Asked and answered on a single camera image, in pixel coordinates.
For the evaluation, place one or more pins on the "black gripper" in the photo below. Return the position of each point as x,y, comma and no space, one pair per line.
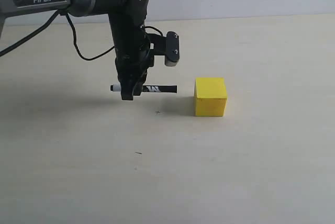
132,52

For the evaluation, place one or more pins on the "black and white marker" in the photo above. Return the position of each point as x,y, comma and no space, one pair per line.
149,88

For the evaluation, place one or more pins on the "yellow cube block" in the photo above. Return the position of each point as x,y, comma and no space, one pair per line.
210,97

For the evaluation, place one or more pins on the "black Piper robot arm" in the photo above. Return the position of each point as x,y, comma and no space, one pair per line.
126,18

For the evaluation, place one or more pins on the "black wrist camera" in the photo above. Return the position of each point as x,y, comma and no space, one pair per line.
167,46

